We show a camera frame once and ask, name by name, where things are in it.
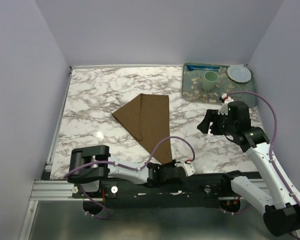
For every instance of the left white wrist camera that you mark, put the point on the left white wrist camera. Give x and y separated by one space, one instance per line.
187 166

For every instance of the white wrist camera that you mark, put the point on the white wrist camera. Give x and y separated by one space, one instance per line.
187 166
225 99

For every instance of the small white plate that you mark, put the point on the small white plate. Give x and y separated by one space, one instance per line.
239 73

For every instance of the blue plastic utensil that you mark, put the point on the blue plastic utensil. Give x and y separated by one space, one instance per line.
202 67

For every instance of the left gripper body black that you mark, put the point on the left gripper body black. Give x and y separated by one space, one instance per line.
160 167

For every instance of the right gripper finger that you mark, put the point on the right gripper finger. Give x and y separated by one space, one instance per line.
214 128
209 117

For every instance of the brown cloth napkin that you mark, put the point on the brown cloth napkin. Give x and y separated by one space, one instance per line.
147 119

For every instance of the black mounting base rail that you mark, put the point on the black mounting base rail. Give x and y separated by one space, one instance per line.
200 190

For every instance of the light green cup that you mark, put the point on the light green cup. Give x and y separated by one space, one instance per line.
210 79

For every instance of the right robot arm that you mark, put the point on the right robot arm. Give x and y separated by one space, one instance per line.
280 208

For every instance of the aluminium extrusion frame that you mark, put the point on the aluminium extrusion frame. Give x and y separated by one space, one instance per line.
53 214

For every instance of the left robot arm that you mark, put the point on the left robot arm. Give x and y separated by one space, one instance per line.
95 163

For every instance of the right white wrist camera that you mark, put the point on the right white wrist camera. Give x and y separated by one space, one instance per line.
225 99

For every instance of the floral blue serving tray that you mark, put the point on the floral blue serving tray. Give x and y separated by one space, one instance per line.
192 86

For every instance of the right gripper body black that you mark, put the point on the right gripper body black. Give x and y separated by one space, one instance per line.
224 119

